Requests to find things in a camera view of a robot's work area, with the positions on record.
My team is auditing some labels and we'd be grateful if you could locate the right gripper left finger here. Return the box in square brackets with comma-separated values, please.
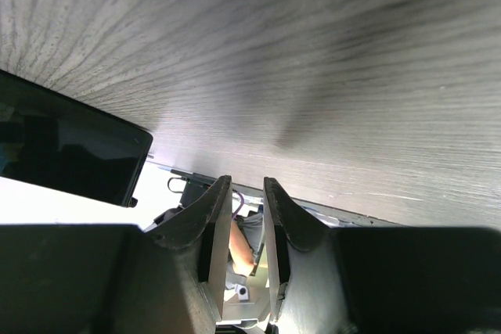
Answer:
[1, 175, 232, 333]

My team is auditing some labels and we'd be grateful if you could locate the black utensil tray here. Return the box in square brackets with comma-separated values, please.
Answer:
[1, 71, 153, 207]

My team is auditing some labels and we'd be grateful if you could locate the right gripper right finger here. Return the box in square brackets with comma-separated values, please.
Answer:
[263, 178, 500, 333]

